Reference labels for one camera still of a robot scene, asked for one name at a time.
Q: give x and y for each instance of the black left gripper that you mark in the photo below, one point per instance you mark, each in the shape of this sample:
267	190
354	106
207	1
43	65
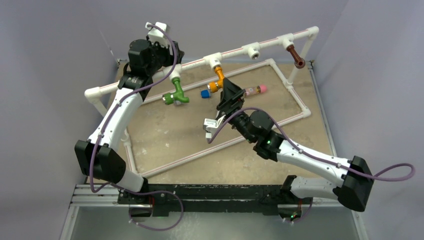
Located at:
177	56

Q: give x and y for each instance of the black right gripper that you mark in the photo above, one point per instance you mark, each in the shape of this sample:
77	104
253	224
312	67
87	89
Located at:
227	106

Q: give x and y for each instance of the orange water faucet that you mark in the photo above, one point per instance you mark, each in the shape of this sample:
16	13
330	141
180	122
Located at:
214	86

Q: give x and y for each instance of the white PVC pipe frame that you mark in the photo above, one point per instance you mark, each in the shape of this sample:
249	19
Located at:
102	97

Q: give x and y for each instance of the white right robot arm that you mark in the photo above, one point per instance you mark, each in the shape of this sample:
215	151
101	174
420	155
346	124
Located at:
351	177

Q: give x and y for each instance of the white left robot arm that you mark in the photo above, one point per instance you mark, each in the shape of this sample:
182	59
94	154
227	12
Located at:
98	155

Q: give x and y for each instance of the green water faucet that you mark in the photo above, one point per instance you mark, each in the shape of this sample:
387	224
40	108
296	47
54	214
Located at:
177	95

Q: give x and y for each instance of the brown water faucet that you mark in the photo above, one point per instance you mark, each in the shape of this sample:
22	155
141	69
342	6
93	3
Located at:
299	62

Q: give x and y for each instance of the pink capped small bottle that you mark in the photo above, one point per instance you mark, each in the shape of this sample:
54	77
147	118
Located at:
254	90

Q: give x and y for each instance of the blue cube block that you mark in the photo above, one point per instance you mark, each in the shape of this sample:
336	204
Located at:
205	94

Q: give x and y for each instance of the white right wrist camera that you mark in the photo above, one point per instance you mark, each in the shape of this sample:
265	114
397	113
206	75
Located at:
210	126

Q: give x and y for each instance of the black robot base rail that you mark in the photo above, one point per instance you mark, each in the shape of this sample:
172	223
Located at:
269	200

